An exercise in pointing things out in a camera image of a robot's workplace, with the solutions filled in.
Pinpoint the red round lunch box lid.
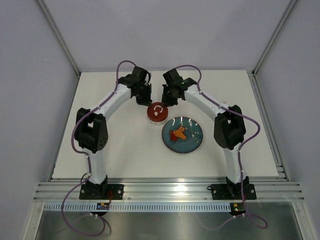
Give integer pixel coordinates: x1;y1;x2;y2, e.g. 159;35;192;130
147;102;169;121

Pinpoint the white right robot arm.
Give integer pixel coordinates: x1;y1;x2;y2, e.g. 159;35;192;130
161;68;246;198

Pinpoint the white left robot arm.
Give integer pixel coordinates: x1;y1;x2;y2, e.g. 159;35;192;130
71;66;152;200

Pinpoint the orange food piece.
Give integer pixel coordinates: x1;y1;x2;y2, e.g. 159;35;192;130
173;126;187;140

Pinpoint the red food piece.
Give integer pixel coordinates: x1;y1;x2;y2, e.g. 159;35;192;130
169;130;177;142

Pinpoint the blue floral ceramic plate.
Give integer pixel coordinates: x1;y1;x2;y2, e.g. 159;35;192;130
161;116;204;154

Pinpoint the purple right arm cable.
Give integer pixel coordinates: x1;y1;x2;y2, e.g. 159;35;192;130
172;64;269;231

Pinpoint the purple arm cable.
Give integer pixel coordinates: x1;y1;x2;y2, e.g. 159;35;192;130
61;59;137;237
172;64;269;231

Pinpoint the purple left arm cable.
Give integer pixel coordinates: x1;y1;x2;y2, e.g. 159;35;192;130
61;59;137;237

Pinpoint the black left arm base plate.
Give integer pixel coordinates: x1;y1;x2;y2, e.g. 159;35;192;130
79;183;124;200

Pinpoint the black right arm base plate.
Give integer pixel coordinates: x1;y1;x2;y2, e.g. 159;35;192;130
207;183;257;200

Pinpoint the left aluminium frame post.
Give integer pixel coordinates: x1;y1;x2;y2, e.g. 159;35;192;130
35;0;81;78

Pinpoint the aluminium frame post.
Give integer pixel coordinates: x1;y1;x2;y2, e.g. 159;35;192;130
35;0;81;78
252;0;299;77

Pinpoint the aluminium front rail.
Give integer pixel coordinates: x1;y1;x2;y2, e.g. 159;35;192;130
33;177;305;202

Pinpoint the white slotted cable duct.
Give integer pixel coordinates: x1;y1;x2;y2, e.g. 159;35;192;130
44;201;245;213

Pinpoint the right aluminium frame post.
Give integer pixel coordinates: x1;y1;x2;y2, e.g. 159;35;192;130
252;0;299;77

